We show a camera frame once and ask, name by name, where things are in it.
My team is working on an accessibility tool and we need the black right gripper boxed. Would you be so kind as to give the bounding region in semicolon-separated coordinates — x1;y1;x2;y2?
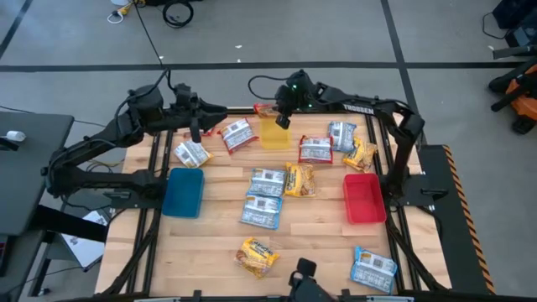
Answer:
274;83;304;130

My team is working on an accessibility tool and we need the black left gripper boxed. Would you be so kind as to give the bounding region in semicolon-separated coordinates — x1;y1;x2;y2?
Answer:
175;82;230;143

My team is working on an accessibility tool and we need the yellow Maruchan noodle pack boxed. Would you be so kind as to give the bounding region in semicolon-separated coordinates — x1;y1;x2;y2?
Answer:
342;136;378;174
284;162;317;199
233;237;281;279
173;140;215;169

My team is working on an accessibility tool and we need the blue Maruchan noodle pack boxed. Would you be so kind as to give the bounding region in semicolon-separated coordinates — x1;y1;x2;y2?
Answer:
350;245;399;296
239;194;284;232
327;121;358;154
246;167;288;199

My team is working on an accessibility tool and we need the blue plastic bin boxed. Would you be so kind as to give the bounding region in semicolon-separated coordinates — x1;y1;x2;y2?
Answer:
161;167;206;220

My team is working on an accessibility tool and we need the red plastic bin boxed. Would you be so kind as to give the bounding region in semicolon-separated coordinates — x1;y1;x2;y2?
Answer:
342;172;388;225

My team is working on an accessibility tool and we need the black desk base beam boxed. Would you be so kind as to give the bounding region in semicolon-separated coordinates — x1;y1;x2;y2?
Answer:
24;204;109;297

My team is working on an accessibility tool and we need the black device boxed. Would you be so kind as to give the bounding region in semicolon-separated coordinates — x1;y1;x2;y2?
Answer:
288;257;337;302

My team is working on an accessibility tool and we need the black desk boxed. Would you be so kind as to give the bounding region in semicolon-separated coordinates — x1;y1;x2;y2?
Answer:
0;112;76;237

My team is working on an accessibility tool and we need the white printed paper sheet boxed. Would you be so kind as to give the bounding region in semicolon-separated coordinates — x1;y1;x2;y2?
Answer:
61;209;111;269

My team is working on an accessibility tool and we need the black platform with hazard stripe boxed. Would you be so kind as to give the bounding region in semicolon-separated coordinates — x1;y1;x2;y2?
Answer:
419;144;496;295

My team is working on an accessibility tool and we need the orange black floor machine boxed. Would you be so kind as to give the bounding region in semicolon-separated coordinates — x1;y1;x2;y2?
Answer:
488;58;537;135

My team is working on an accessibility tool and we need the black equipment case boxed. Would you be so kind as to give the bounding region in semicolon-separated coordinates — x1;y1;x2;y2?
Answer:
482;0;537;48

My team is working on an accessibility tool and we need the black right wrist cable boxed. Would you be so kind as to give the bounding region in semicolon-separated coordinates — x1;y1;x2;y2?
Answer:
247;74;290;102

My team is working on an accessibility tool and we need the coiled black cable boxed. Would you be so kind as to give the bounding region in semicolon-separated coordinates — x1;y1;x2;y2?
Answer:
162;0;195;29

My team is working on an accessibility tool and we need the long black floor cable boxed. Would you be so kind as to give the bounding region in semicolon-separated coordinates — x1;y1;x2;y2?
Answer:
133;0;171;85

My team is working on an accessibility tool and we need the yellow white extension cord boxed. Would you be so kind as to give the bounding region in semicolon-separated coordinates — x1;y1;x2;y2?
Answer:
107;0;146;24

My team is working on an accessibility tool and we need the black aluminium table frame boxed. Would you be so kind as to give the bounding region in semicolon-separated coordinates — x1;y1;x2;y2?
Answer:
96;107;452;302

